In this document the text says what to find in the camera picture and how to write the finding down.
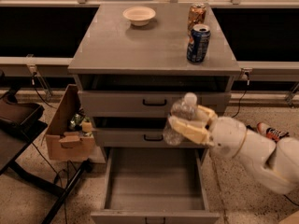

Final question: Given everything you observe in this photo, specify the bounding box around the grey middle drawer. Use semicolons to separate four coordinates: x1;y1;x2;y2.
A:
92;127;218;149

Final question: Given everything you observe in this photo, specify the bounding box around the blue soda can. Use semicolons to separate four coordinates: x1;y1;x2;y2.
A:
187;24;211;63

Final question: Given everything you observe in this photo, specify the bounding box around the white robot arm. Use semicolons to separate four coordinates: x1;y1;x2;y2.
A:
168;105;299;194

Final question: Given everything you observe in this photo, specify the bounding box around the grey drawer cabinet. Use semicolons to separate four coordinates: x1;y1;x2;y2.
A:
67;2;242;161

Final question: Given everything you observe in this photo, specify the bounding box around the green snack bag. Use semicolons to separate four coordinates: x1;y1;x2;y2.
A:
68;113;84;132

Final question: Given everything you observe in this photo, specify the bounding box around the brown cardboard box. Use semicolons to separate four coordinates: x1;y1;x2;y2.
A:
45;84;95;161

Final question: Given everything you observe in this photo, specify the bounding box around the clear plastic water bottle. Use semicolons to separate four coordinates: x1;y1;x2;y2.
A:
163;92;197;146

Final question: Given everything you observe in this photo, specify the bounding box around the orange white sneaker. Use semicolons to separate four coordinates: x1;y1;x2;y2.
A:
257;122;289;142

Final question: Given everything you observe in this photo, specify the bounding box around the grey top drawer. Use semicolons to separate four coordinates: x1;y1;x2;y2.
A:
78;90;232;119

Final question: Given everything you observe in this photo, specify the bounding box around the black floor cable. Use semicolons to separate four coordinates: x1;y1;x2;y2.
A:
30;72;78;224
231;77;299;207

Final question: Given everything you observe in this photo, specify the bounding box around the orange soda can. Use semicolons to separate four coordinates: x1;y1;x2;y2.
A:
188;4;206;32

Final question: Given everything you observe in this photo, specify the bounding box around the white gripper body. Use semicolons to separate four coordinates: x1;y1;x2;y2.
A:
209;117;247;159

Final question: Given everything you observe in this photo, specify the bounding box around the black tray on table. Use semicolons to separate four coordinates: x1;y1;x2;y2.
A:
0;100;44;132

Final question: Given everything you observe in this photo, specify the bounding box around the grey open bottom drawer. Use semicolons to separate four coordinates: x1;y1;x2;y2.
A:
91;147;220;224

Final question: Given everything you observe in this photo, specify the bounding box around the white paper bowl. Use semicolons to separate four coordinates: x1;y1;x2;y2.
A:
122;7;156;26

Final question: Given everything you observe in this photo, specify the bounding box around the black floor cable left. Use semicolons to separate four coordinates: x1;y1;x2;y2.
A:
30;72;78;224

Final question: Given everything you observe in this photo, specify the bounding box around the black floor cable right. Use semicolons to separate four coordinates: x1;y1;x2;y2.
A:
231;77;299;207

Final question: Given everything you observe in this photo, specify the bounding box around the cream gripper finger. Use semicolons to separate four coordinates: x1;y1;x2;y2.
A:
168;116;210;145
197;105;218;125

